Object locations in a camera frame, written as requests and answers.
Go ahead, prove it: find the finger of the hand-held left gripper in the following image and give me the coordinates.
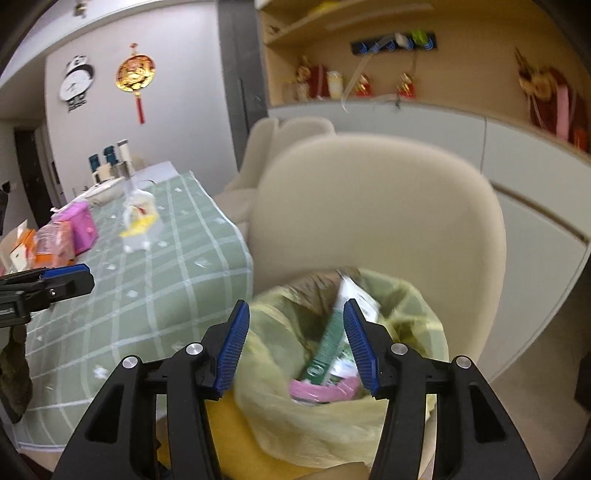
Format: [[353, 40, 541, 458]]
[[0, 264, 95, 326]]

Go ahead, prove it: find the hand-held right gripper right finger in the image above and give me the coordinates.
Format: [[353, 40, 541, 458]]
[[343, 298, 541, 480]]

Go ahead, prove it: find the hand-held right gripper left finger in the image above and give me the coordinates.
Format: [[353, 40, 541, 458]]
[[53, 300, 252, 480]]

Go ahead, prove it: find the cartoon print tissue pack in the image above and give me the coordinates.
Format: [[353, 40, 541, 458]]
[[36, 220, 75, 268]]

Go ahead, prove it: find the bin with yellow bag liner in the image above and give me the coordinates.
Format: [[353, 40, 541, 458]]
[[233, 268, 450, 464]]

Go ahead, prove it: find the green snack packet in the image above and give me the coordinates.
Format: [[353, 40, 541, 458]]
[[302, 309, 352, 385]]

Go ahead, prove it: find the pink plastic lidded box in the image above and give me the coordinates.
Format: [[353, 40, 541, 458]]
[[60, 203, 99, 256]]

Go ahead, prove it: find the orange tissue box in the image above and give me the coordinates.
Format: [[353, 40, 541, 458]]
[[0, 220, 38, 274]]

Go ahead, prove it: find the white paper packet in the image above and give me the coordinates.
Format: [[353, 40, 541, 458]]
[[332, 272, 382, 333]]

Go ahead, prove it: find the pink flat packet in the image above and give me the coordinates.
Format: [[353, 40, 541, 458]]
[[290, 376, 359, 405]]

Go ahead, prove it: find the clear packet with yellow item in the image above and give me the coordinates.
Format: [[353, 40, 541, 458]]
[[119, 184, 163, 253]]

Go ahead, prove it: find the green checkered tablecloth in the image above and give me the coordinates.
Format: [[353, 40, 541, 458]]
[[11, 171, 254, 450]]

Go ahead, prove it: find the yellow seat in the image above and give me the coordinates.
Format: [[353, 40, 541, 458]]
[[205, 401, 370, 480]]

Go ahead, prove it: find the dark door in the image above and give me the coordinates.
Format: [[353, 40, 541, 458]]
[[14, 127, 59, 228]]

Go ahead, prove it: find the dark mottled cloth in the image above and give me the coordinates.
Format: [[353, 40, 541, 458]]
[[0, 323, 34, 424]]

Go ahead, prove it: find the beige dining chair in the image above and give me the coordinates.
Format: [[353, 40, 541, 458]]
[[277, 116, 337, 144], [249, 134, 507, 416], [212, 117, 280, 237]]

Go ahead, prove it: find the red gold knot ornament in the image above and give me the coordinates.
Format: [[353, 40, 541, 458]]
[[115, 42, 156, 124]]

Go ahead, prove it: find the dark glass door cabinet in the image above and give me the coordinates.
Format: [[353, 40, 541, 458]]
[[217, 0, 271, 190]]

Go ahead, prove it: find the red gold doll bottle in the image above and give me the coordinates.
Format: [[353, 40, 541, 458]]
[[294, 55, 325, 101]]

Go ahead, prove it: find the large red gold figurine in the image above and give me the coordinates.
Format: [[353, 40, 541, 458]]
[[514, 46, 572, 140]]

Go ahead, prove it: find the panda wall clock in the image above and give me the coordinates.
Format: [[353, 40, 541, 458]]
[[58, 54, 96, 114]]

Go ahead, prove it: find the white cable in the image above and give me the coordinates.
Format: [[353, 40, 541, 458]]
[[341, 39, 393, 114]]

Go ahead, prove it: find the wooden wall shelf unit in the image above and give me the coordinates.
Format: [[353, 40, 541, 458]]
[[256, 0, 591, 153]]

